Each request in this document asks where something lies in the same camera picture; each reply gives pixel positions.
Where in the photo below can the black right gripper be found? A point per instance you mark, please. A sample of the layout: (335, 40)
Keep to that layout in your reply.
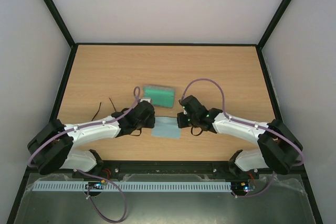
(181, 119)

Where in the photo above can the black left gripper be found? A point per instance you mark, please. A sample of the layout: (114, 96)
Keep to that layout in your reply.
(151, 123)

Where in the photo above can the light blue cleaning cloth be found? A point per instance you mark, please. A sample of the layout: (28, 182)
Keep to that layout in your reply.
(166, 127)

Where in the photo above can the black sunglasses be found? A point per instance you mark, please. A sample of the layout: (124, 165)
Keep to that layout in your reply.
(104, 108)

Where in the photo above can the grey glasses case green lining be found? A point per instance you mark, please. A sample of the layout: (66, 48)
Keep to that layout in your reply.
(159, 95)

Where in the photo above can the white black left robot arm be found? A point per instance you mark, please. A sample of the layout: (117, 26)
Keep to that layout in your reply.
(56, 146)

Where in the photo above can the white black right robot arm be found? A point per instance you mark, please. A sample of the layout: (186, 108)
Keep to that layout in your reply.
(276, 147)

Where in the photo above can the black front mounting rail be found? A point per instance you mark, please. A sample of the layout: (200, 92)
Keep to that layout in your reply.
(213, 170)

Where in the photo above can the light blue slotted cable duct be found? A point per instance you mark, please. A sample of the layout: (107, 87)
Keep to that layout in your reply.
(209, 187)

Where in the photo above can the black right frame post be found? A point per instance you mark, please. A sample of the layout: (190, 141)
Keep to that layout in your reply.
(273, 23)

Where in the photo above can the black enclosure frame post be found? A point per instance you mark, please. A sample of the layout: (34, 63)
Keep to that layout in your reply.
(60, 22)

